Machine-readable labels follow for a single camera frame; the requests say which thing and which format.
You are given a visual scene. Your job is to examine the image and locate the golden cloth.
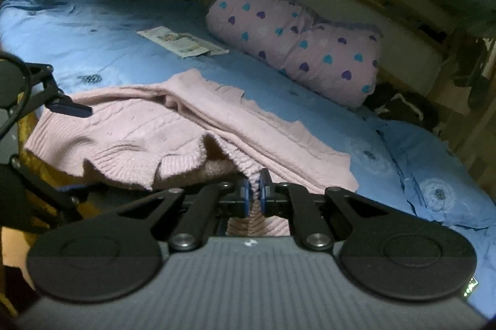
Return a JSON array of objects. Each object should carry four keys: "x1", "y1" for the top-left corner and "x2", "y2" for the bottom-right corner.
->
[{"x1": 0, "y1": 109, "x2": 90, "y2": 319}]

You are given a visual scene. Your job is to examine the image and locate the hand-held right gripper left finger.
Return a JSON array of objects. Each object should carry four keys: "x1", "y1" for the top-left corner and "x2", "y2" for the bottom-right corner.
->
[{"x1": 115, "y1": 175, "x2": 250, "y2": 252}]

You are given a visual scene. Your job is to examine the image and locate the printed paper leaflet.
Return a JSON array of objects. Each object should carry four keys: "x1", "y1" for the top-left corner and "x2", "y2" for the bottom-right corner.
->
[{"x1": 136, "y1": 25, "x2": 230, "y2": 59}]

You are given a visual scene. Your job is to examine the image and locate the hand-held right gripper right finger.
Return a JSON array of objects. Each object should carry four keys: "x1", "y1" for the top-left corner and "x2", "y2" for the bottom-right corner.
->
[{"x1": 258, "y1": 169, "x2": 389, "y2": 252}]

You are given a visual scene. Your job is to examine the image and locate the blue bed sheet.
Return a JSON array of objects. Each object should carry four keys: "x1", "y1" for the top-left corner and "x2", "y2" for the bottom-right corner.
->
[{"x1": 0, "y1": 0, "x2": 496, "y2": 317}]

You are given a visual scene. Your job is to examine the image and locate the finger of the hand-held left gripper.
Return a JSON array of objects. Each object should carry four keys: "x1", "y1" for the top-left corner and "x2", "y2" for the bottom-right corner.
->
[
  {"x1": 10, "y1": 155, "x2": 89, "y2": 215},
  {"x1": 24, "y1": 62, "x2": 94, "y2": 118}
]

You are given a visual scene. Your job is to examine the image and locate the blue pillow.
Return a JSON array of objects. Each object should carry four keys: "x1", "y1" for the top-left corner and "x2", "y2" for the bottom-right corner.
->
[{"x1": 377, "y1": 118, "x2": 496, "y2": 234}]

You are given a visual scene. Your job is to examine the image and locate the pink heart print pillow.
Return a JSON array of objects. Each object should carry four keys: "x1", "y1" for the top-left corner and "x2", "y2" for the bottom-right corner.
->
[{"x1": 205, "y1": 0, "x2": 384, "y2": 109}]

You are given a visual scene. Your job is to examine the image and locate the pink knitted cardigan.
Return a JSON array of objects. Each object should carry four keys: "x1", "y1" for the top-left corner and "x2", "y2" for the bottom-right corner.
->
[{"x1": 23, "y1": 68, "x2": 359, "y2": 237}]

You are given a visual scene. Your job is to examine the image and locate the dark cloth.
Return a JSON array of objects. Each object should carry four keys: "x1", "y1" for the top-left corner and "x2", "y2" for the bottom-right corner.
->
[{"x1": 363, "y1": 82, "x2": 441, "y2": 134}]

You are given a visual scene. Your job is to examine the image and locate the hanging dark clothes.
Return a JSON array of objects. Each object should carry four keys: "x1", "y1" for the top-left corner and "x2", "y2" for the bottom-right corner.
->
[{"x1": 453, "y1": 38, "x2": 496, "y2": 114}]

